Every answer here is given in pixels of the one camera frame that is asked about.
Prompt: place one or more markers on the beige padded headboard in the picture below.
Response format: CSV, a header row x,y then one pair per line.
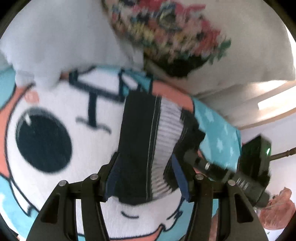
x,y
253,104

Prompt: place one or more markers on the turquoise cartoon star blanket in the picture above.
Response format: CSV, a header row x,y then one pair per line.
x,y
70,131

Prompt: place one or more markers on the pink plastic bag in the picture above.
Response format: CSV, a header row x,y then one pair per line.
x,y
279,211

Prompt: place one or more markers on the white floral pillow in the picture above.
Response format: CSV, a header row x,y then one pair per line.
x,y
203,46

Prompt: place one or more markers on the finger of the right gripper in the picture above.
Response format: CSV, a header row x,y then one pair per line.
x,y
211,170

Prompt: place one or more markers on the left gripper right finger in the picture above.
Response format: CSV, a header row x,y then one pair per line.
x,y
185,176

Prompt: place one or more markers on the black white striped pants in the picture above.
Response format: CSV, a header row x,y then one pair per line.
x,y
152,129

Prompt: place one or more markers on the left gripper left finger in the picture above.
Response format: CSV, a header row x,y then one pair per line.
x,y
108,177

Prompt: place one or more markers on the white plush pillow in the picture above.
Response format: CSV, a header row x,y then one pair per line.
x,y
48,38

